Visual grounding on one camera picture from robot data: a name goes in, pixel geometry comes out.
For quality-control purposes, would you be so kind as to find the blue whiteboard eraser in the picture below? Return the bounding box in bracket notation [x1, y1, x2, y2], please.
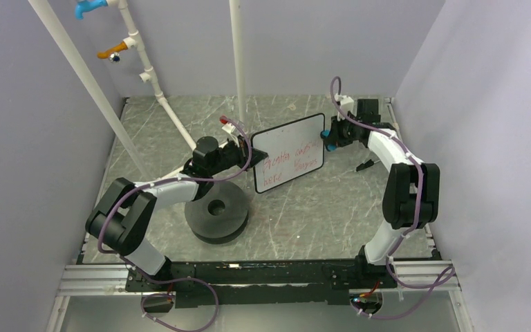
[320, 129, 336, 151]

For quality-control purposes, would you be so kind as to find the aluminium extrusion rail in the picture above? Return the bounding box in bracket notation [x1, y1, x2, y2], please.
[45, 264, 128, 332]
[393, 261, 460, 291]

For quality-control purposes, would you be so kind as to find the white PVC pipe frame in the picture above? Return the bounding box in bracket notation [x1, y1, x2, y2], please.
[29, 1, 249, 177]

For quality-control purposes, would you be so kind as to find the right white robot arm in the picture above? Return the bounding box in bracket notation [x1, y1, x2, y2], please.
[320, 94, 440, 287]

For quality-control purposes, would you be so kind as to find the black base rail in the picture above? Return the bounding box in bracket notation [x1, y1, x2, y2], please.
[126, 256, 395, 308]

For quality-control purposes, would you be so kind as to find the black foam ring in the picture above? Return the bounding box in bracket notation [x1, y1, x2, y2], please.
[184, 179, 250, 245]

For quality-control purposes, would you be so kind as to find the right aluminium extrusion rail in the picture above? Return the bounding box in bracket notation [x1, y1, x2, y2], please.
[393, 261, 460, 291]

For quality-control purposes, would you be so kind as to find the orange faucet handle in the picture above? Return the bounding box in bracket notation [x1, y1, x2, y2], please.
[97, 41, 129, 62]

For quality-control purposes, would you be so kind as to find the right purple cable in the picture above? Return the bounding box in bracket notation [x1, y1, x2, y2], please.
[329, 76, 458, 322]

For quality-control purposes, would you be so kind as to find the purple cable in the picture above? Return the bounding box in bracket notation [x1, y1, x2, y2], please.
[329, 76, 458, 322]
[97, 116, 254, 332]

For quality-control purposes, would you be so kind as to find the black framed whiteboard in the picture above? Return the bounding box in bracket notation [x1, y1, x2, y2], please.
[251, 113, 326, 194]

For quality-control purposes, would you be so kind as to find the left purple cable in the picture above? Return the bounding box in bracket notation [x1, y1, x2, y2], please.
[97, 116, 254, 332]

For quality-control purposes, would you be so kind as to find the blue faucet handle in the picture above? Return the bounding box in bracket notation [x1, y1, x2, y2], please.
[74, 0, 108, 20]

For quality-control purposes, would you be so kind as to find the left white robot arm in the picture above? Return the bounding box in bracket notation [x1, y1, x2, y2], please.
[85, 136, 268, 291]

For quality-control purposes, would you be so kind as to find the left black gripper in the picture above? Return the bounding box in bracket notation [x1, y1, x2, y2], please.
[209, 135, 268, 176]

